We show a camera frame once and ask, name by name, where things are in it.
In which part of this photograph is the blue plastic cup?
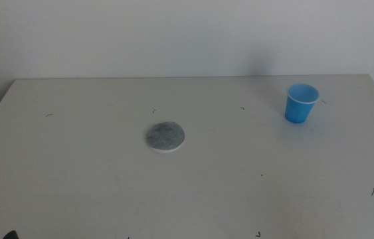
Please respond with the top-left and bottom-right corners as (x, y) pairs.
(284, 82), (320, 125)

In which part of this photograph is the round grey cup mat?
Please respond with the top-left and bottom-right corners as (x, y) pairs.
(145, 121), (186, 154)

